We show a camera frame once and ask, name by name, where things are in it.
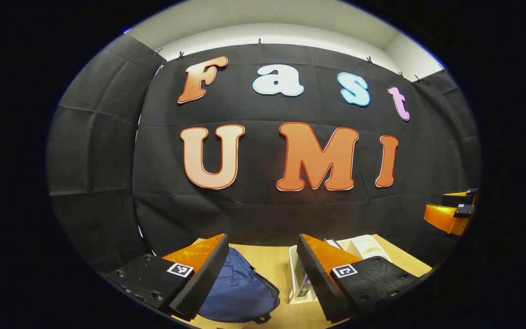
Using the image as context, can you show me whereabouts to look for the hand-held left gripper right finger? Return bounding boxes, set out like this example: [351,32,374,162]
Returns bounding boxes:
[296,234,421,323]

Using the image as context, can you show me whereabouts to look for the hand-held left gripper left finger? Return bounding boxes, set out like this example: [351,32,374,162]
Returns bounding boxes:
[103,234,230,321]

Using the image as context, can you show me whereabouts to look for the white bookshelf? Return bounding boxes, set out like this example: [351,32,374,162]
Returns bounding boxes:
[289,234,392,305]

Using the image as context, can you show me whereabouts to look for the blue schoolbag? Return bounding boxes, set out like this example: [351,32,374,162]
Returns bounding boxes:
[198,247,281,323]

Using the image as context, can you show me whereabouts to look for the black backdrop cloth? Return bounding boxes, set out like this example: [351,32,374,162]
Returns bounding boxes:
[46,34,482,275]

